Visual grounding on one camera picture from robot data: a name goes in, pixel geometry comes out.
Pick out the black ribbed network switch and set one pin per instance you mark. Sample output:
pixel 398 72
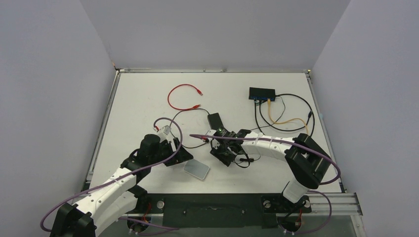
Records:
pixel 256 93

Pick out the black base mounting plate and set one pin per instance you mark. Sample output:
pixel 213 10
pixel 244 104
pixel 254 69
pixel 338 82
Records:
pixel 221 210

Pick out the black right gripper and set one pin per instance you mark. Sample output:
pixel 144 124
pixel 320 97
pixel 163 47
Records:
pixel 221 143

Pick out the black power brick adapter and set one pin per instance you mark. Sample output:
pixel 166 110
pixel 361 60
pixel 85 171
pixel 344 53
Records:
pixel 215 121

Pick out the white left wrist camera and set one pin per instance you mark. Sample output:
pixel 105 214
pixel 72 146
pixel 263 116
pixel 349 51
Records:
pixel 163 133

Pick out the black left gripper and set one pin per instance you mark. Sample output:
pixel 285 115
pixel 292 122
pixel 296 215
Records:
pixel 181 156

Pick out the white square network box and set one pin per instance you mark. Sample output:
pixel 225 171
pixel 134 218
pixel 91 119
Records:
pixel 196 169

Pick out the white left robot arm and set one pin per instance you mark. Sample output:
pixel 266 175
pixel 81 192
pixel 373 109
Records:
pixel 120 194

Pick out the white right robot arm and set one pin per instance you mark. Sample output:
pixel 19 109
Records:
pixel 307 161

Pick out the aluminium frame rail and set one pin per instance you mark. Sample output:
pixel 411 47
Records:
pixel 98 143

